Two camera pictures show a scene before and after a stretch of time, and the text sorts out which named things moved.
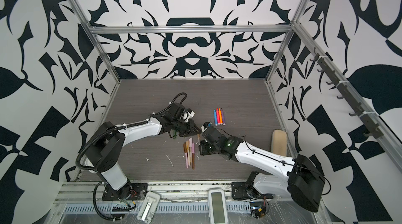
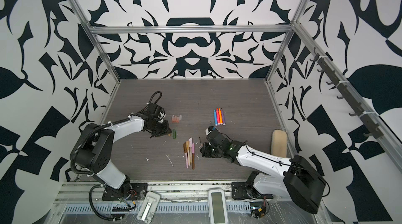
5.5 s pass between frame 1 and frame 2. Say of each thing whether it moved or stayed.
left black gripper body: moved
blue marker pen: stayed
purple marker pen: stayed
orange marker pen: stayed
